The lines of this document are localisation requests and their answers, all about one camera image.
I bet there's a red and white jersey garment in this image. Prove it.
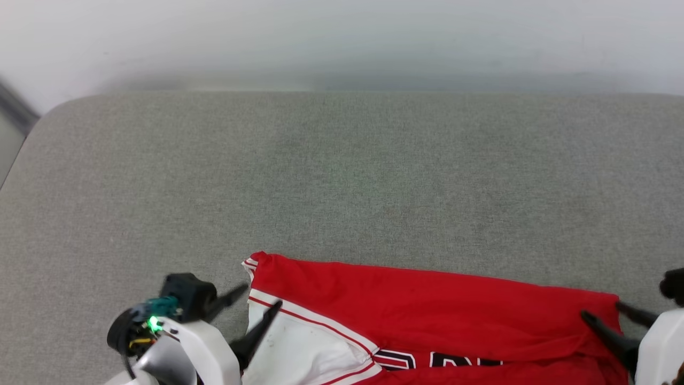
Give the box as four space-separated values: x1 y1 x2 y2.
242 251 632 385

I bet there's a teal left camera connector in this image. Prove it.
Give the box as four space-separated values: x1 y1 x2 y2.
131 297 180 321

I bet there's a grey fabric sofa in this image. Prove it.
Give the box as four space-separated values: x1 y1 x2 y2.
0 91 684 385

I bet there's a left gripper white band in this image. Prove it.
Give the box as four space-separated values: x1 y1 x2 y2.
107 283 283 385

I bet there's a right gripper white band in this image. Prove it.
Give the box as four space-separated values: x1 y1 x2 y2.
581 302 684 385

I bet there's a dark grey skirting strip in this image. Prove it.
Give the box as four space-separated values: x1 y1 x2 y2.
0 79 41 137

